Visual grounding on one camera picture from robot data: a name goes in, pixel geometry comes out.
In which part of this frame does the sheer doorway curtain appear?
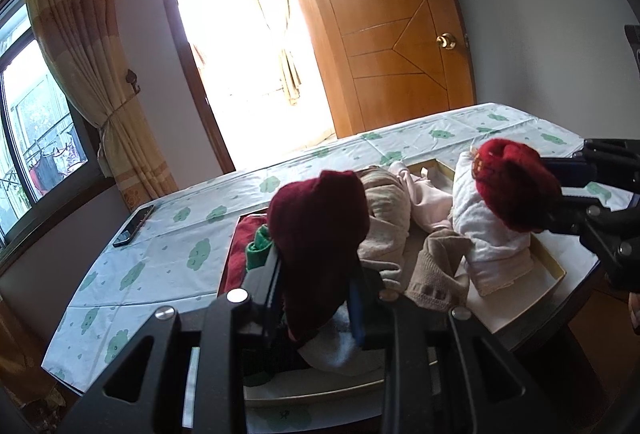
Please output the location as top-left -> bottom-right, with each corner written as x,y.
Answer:
240,0 -> 303,108

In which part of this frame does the person's right hand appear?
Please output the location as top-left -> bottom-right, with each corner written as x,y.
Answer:
627,291 -> 640,335

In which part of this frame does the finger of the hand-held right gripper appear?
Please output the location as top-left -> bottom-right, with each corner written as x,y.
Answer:
542,195 -> 640,261
542,139 -> 640,195

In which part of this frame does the beige sock bundle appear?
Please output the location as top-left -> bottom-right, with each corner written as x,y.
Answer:
357,167 -> 413,290

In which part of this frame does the dark hanging garment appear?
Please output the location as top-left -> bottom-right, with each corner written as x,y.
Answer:
30,154 -> 61,190

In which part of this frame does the cloud-print tablecloth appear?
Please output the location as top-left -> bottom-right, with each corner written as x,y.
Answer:
42,102 -> 613,434

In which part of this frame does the sliding glass window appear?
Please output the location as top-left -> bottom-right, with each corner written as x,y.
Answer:
0,0 -> 116,260

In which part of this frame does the dark wooden table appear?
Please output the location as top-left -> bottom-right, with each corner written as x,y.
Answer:
42,102 -> 621,434

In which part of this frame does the dark red underwear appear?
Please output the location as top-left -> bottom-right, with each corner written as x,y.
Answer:
266,169 -> 372,345

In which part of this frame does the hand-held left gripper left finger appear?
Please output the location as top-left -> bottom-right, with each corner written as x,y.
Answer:
62,254 -> 282,434

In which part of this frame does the bright red underwear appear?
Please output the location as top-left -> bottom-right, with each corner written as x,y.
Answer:
472,138 -> 563,232

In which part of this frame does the beige checked curtain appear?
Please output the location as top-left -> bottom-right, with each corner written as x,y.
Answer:
22,0 -> 181,200

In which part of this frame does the pink sock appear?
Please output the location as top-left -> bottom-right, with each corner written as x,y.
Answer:
387,159 -> 453,232

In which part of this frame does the wooden door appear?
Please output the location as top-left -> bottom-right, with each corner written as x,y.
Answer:
292,0 -> 476,140

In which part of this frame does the black phone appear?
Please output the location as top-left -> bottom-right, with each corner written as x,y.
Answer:
112,204 -> 156,248

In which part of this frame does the golden brown cloth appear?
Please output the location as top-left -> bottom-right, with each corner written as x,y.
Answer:
0,297 -> 68,415

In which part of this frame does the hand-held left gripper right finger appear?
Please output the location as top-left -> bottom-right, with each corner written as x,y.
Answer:
349,268 -> 568,434

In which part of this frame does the shallow cardboard box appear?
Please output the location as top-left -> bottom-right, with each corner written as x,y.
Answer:
217,157 -> 567,407

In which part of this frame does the tan knit underwear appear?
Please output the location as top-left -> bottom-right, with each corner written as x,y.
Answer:
402,231 -> 473,313

